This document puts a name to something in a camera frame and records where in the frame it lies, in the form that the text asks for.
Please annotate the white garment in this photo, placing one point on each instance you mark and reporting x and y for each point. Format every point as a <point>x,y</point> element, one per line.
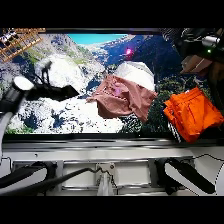
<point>140,73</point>

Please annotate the pink garment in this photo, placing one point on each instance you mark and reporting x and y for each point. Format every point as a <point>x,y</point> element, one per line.
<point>120,98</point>

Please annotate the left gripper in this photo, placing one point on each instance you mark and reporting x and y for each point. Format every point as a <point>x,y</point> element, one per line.
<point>53,92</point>

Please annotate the orange garment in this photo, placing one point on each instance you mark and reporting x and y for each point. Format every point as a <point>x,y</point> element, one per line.
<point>191,113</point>

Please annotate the silver frame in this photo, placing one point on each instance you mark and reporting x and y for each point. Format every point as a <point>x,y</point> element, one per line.
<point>100,154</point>

